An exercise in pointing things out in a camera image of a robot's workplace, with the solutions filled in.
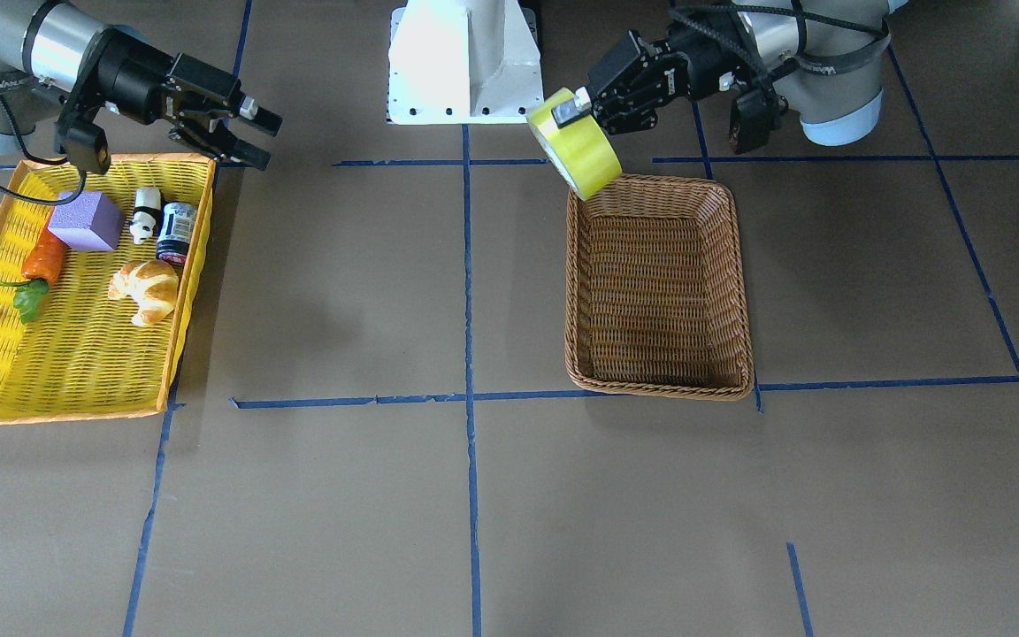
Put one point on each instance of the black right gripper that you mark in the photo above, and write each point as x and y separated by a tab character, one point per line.
136	86

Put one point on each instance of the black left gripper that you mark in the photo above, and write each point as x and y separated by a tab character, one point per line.
685	66

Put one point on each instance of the orange toy carrot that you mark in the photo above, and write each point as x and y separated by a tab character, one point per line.
40	272

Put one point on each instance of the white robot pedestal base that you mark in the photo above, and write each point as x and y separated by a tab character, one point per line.
464	63

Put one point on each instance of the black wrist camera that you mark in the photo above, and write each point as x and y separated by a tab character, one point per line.
81	140
755	114

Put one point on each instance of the yellow woven plastic basket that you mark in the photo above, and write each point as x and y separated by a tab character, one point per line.
83	358

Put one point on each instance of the toy croissant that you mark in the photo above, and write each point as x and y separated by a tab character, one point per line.
152	284

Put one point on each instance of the brown wicker basket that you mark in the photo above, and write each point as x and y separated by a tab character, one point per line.
655	294

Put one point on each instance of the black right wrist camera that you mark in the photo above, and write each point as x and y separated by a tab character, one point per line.
81	140

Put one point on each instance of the yellow-green tape roll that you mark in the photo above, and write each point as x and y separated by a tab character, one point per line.
581	152

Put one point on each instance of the toy panda figure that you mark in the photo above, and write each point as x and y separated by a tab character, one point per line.
147	215

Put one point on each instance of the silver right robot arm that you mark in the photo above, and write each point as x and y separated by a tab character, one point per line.
60	64

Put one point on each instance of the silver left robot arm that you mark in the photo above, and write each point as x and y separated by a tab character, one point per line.
819	59

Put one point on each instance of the purple foam cube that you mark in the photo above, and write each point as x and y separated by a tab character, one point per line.
91	222

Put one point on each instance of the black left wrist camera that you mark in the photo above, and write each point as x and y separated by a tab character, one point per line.
755	114

